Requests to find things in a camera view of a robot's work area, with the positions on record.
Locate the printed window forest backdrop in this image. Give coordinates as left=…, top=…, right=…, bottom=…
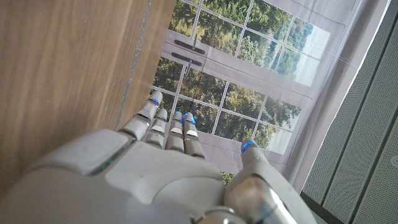
left=149, top=0, right=389, bottom=194

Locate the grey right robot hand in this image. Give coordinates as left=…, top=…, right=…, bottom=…
left=0, top=90, right=318, bottom=224

